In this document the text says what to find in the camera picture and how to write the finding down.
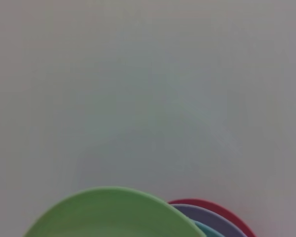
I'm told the green plate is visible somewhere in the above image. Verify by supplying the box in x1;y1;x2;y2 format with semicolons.
22;186;206;237

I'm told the purple plate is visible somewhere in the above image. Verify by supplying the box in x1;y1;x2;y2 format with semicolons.
172;203;248;237

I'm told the red plate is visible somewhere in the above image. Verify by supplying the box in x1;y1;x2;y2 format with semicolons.
167;198;258;237

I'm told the light blue plate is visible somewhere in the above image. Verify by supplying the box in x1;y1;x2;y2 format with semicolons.
192;220;227;237

